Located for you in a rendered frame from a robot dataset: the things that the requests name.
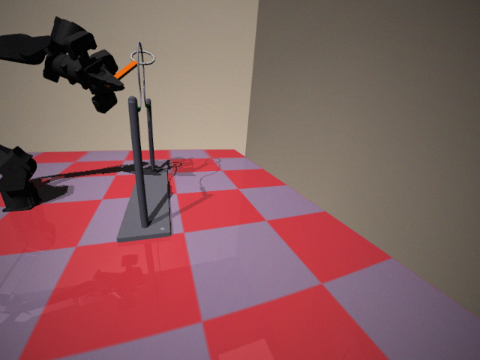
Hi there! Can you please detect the orange handle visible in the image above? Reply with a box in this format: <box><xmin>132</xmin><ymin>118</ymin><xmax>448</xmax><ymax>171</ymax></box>
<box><xmin>104</xmin><ymin>50</ymin><xmax>155</xmax><ymax>89</ymax></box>

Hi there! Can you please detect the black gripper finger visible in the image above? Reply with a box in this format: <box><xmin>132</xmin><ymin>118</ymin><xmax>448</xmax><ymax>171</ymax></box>
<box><xmin>84</xmin><ymin>58</ymin><xmax>123</xmax><ymax>87</ymax></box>
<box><xmin>92</xmin><ymin>83</ymin><xmax>125</xmax><ymax>98</ymax></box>

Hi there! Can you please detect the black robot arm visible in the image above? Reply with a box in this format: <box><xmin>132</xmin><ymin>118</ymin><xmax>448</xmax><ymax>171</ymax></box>
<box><xmin>0</xmin><ymin>16</ymin><xmax>118</xmax><ymax>212</ymax></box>

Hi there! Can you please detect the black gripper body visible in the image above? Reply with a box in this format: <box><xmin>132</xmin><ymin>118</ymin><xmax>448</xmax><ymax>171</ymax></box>
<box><xmin>60</xmin><ymin>31</ymin><xmax>117</xmax><ymax>113</ymax></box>

